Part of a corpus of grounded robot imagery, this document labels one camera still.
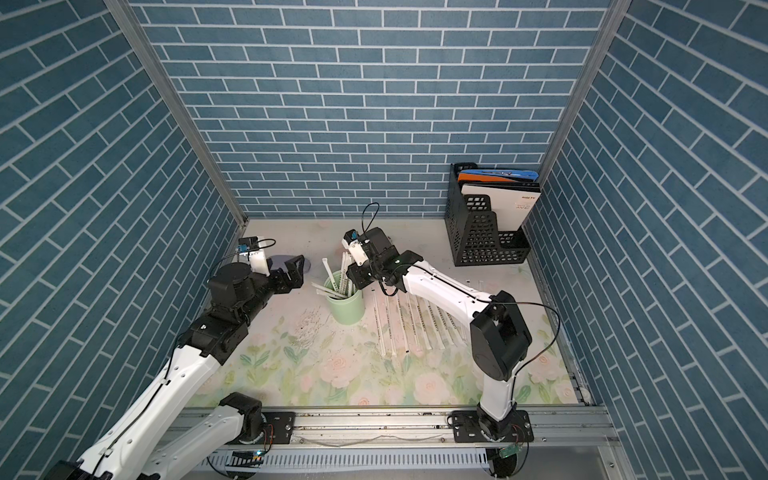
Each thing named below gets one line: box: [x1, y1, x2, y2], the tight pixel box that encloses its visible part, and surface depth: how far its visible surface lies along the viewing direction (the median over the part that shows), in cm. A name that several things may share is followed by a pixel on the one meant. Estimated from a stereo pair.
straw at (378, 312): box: [374, 292, 386, 357], surface depth 94 cm
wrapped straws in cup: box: [311, 251, 357, 299], surface depth 88 cm
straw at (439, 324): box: [430, 302, 449, 350], surface depth 93 cm
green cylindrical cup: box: [323, 270, 364, 326], surface depth 88 cm
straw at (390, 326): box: [384, 295, 397, 357], surface depth 93 cm
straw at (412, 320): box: [406, 293, 419, 347], surface depth 93 cm
